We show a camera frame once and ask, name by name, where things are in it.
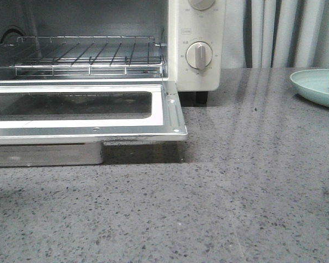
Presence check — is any lower oven timer knob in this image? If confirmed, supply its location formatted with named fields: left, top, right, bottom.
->
left=186, top=42, right=213, bottom=70

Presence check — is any white toaster oven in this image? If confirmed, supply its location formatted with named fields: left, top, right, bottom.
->
left=0, top=1, right=226, bottom=103

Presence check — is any oven glass door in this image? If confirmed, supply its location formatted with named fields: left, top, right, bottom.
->
left=0, top=79, right=188, bottom=167

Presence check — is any upper oven knob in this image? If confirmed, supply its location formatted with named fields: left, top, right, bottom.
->
left=188, top=0, right=215, bottom=11

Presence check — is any grey curtain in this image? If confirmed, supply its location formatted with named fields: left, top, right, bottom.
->
left=222, top=1, right=329, bottom=68

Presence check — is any light blue plate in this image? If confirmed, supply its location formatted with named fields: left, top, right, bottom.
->
left=290, top=69, right=329, bottom=107

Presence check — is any metal oven wire rack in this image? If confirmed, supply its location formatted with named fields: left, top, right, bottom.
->
left=0, top=36, right=168, bottom=78

